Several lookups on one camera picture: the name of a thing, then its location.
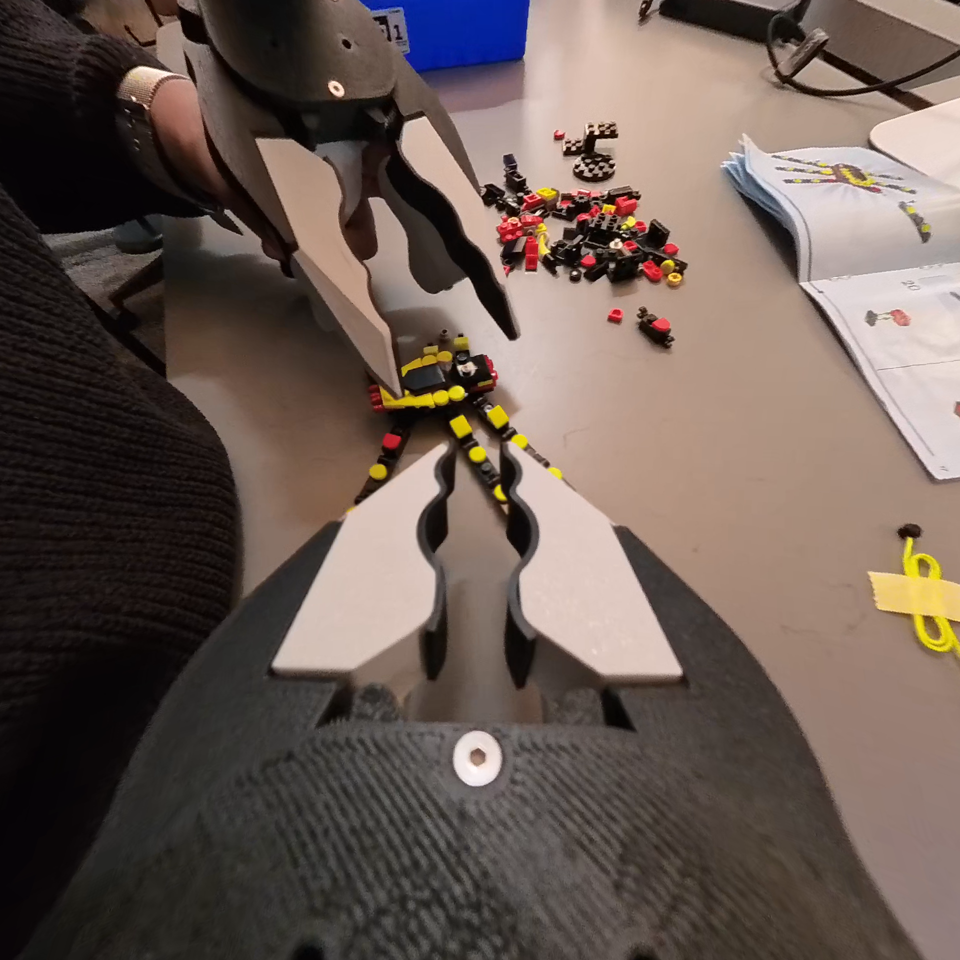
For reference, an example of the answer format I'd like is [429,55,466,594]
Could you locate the person's left hand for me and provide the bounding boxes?
[150,75,378,277]

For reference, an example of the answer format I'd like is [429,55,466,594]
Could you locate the yellow black lego spider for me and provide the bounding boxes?
[345,328,567,519]

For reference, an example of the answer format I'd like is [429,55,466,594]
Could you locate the neon yellow elastic cord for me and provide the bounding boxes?
[896,522,960,659]

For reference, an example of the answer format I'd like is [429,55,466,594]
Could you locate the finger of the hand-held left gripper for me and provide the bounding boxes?
[377,118,522,342]
[255,137,405,400]

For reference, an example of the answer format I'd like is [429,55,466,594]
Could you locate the yellow tape strip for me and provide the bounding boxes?
[867,570,960,624]

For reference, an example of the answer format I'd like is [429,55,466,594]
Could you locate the beige wristwatch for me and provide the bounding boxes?
[114,66,219,215]

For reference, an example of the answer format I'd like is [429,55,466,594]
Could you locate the person's left forearm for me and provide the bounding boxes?
[0,0,162,234]

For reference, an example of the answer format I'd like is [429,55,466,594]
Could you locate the lego instruction booklet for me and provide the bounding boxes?
[721,133,960,481]

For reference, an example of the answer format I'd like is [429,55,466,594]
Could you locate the black cable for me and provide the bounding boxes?
[765,0,960,99]

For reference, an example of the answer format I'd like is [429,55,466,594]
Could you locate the blue plastic bin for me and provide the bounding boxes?
[358,0,531,73]

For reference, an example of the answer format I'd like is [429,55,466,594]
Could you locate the white monitor stand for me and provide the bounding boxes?
[868,97,960,190]

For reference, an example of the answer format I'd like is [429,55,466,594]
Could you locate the black desk cable flap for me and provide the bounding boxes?
[660,0,811,36]

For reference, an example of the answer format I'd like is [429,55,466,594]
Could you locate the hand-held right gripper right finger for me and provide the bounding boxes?
[498,441,685,712]

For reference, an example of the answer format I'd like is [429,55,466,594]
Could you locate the pile of loose lego pieces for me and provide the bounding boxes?
[480,153,690,290]

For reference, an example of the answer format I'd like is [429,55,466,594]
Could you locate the black lego stand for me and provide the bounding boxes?
[562,120,621,183]

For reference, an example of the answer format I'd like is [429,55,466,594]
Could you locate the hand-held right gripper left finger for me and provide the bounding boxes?
[270,441,459,717]

